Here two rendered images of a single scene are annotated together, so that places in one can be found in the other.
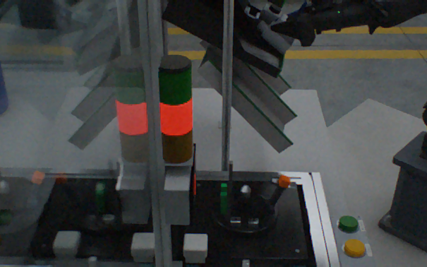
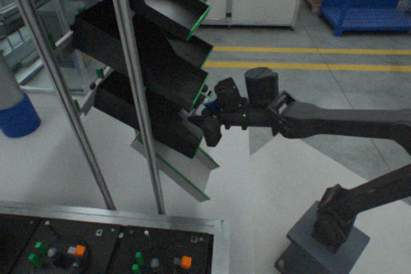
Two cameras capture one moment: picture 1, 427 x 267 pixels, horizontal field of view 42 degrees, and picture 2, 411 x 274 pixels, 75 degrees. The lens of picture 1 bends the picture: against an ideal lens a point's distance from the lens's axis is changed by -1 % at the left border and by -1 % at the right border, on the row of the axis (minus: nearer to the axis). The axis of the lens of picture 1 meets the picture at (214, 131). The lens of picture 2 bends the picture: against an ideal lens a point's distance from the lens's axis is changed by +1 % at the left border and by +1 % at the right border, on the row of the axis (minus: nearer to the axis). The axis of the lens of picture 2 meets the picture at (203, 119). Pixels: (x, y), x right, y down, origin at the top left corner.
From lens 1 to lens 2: 0.67 m
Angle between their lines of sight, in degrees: 9
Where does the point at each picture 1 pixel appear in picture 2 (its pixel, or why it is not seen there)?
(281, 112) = (208, 163)
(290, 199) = (199, 255)
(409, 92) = (318, 92)
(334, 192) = (245, 223)
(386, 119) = (294, 151)
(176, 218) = not seen: outside the picture
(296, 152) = (224, 179)
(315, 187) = (223, 239)
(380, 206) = (279, 242)
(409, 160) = (301, 240)
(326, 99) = not seen: hidden behind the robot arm
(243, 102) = (169, 169)
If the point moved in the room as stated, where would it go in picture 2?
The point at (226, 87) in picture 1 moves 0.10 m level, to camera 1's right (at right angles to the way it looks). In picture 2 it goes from (151, 162) to (189, 165)
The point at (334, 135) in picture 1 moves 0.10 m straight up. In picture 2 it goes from (253, 163) to (257, 147)
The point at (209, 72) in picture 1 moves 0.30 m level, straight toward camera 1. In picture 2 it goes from (139, 147) to (97, 266)
